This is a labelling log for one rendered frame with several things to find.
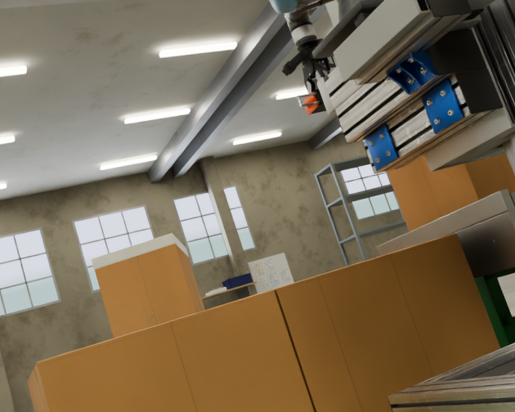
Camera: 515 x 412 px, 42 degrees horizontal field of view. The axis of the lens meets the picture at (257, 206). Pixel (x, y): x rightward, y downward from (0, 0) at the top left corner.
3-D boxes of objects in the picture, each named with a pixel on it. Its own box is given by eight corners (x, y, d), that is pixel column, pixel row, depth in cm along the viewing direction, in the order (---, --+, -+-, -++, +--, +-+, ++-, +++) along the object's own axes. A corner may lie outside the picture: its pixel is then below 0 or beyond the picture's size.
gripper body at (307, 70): (337, 68, 216) (324, 34, 218) (314, 72, 212) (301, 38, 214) (327, 78, 223) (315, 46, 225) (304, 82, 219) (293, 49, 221)
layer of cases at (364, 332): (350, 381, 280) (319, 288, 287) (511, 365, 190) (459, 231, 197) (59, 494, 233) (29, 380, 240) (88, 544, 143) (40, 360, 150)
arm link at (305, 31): (296, 25, 215) (287, 38, 222) (301, 38, 214) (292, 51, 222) (316, 23, 218) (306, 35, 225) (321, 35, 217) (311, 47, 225)
